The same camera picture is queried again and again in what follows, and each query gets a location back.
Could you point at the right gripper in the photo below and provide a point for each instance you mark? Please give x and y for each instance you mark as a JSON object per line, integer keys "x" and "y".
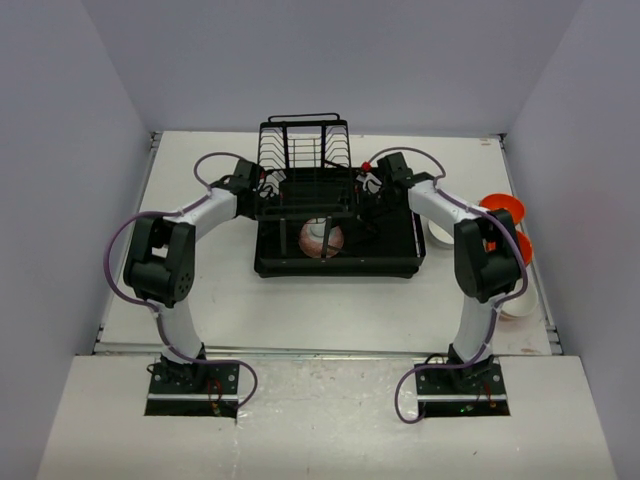
{"x": 369, "y": 223}

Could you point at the red patterned bowl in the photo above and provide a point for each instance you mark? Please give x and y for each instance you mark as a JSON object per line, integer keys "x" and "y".
{"x": 311, "y": 238}

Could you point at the orange white bowl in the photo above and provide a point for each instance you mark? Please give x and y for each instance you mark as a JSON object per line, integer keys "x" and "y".
{"x": 521, "y": 306}

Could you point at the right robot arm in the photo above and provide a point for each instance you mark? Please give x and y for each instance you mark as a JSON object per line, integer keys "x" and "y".
{"x": 489, "y": 267}

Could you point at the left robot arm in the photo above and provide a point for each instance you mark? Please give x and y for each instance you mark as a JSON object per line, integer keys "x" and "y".
{"x": 161, "y": 257}

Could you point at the black dish rack tray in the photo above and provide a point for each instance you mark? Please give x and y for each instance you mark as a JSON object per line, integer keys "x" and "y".
{"x": 399, "y": 251}

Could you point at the black wire plate rack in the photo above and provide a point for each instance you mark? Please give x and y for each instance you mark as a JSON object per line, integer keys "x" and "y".
{"x": 305, "y": 168}

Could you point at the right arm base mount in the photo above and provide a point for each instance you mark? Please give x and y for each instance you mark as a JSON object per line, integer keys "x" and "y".
{"x": 478, "y": 391}

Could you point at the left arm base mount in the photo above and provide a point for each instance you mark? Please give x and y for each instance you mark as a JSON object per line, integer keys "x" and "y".
{"x": 182, "y": 390}

